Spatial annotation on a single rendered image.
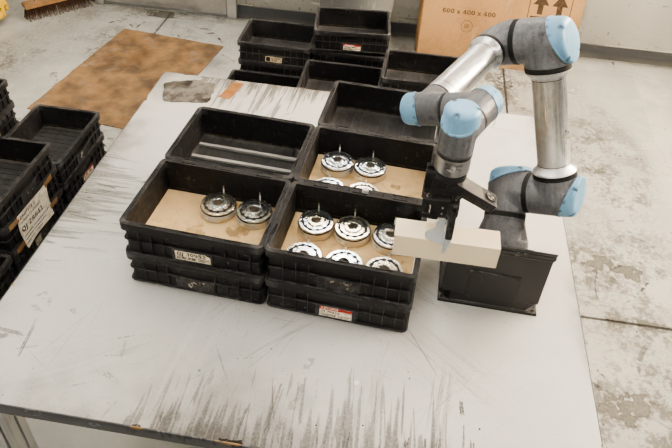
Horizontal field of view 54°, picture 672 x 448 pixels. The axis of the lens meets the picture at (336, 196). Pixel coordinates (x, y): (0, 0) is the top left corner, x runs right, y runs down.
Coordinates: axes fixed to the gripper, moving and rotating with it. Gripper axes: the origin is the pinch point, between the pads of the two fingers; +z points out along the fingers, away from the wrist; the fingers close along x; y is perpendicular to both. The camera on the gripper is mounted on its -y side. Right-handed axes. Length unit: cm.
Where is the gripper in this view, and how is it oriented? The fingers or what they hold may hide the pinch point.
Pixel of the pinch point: (446, 238)
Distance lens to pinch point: 155.0
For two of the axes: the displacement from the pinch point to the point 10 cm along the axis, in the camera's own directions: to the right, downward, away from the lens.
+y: -9.9, -1.3, 0.9
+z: -0.4, 7.7, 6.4
